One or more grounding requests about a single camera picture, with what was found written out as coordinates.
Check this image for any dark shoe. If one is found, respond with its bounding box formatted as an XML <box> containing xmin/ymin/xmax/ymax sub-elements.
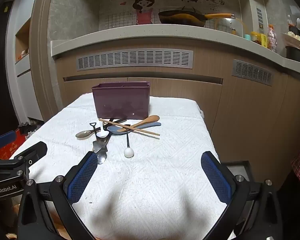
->
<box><xmin>18</xmin><ymin>122</ymin><xmax>37</xmax><ymax>132</ymax></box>

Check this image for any grey metal spoon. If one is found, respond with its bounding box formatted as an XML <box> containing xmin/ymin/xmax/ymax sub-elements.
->
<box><xmin>75</xmin><ymin>129</ymin><xmax>100</xmax><ymax>138</ymax></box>

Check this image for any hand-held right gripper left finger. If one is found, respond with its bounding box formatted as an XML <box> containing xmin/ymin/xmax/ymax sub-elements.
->
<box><xmin>17</xmin><ymin>151</ymin><xmax>100</xmax><ymax>240</ymax></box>

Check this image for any red doormat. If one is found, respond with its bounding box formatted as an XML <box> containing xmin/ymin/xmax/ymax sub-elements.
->
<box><xmin>0</xmin><ymin>140</ymin><xmax>27</xmax><ymax>161</ymax></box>

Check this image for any wooden kitchen cabinet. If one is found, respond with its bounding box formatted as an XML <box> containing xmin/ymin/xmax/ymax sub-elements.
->
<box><xmin>54</xmin><ymin>39</ymin><xmax>300</xmax><ymax>189</ymax></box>

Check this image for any white ball-ended black stirrer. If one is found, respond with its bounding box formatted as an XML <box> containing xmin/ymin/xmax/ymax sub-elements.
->
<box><xmin>124</xmin><ymin>129</ymin><xmax>134</xmax><ymax>158</ymax></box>

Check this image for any yellow-lidded jar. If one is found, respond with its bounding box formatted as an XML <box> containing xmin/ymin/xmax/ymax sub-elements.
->
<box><xmin>251</xmin><ymin>31</ymin><xmax>262</xmax><ymax>45</ymax></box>

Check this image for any cartoon girl wall sticker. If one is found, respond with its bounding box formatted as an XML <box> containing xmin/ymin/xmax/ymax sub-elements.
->
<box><xmin>132</xmin><ymin>0</ymin><xmax>155</xmax><ymax>25</ymax></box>

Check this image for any white textured towel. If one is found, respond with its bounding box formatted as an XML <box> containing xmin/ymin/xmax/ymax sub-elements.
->
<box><xmin>9</xmin><ymin>92</ymin><xmax>237</xmax><ymax>240</ymax></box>

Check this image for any black pot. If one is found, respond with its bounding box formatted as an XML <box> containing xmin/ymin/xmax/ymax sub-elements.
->
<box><xmin>285</xmin><ymin>45</ymin><xmax>300</xmax><ymax>65</ymax></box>

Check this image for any black wok with orange handle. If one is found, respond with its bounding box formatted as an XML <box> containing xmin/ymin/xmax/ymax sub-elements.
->
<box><xmin>158</xmin><ymin>10</ymin><xmax>236</xmax><ymax>27</ymax></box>

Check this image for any glass pot lid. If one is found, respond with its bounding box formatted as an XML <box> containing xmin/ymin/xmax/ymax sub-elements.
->
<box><xmin>215</xmin><ymin>17</ymin><xmax>244</xmax><ymax>35</ymax></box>

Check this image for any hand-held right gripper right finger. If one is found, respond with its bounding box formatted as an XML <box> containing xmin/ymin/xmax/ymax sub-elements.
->
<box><xmin>201</xmin><ymin>151</ymin><xmax>284</xmax><ymax>240</ymax></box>

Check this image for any purple plastic utensil holder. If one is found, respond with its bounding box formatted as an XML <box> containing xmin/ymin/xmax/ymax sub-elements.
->
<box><xmin>91</xmin><ymin>81</ymin><xmax>151</xmax><ymax>120</ymax></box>

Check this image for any wooden spoon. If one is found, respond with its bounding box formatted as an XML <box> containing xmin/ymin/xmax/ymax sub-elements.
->
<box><xmin>116</xmin><ymin>115</ymin><xmax>160</xmax><ymax>132</ymax></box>

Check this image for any bowl of white food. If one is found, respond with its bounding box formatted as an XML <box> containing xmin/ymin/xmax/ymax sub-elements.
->
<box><xmin>281</xmin><ymin>31</ymin><xmax>300</xmax><ymax>48</ymax></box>

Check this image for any short grey vent grille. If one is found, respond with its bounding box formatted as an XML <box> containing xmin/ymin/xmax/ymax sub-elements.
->
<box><xmin>232</xmin><ymin>59</ymin><xmax>275</xmax><ymax>86</ymax></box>

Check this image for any dark metal utensil handle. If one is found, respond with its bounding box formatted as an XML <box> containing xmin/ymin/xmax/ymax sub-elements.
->
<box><xmin>92</xmin><ymin>136</ymin><xmax>108</xmax><ymax>165</ymax></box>

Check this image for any long grey vent grille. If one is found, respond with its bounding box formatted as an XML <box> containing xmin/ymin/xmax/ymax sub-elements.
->
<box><xmin>76</xmin><ymin>48</ymin><xmax>193</xmax><ymax>71</ymax></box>

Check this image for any clear bottle with orange cap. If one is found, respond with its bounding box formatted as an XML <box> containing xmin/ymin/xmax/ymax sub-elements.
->
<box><xmin>267</xmin><ymin>24</ymin><xmax>277</xmax><ymax>52</ymax></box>

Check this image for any thin shovel-shaped spoon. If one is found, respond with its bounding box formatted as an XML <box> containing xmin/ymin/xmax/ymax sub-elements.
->
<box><xmin>89</xmin><ymin>122</ymin><xmax>102</xmax><ymax>138</ymax></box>

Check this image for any beige kitchen countertop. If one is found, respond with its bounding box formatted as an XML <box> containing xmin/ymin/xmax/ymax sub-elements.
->
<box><xmin>51</xmin><ymin>24</ymin><xmax>300</xmax><ymax>77</ymax></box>

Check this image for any white shelf unit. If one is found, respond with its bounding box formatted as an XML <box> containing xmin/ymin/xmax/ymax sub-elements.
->
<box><xmin>6</xmin><ymin>0</ymin><xmax>44</xmax><ymax>123</ymax></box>

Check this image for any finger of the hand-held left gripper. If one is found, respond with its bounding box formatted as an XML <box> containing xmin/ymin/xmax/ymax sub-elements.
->
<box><xmin>0</xmin><ymin>141</ymin><xmax>48</xmax><ymax>178</ymax></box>
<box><xmin>0</xmin><ymin>131</ymin><xmax>17</xmax><ymax>158</ymax></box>

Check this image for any blue plastic spoon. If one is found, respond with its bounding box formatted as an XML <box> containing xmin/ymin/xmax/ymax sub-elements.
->
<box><xmin>107</xmin><ymin>122</ymin><xmax>162</xmax><ymax>136</ymax></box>

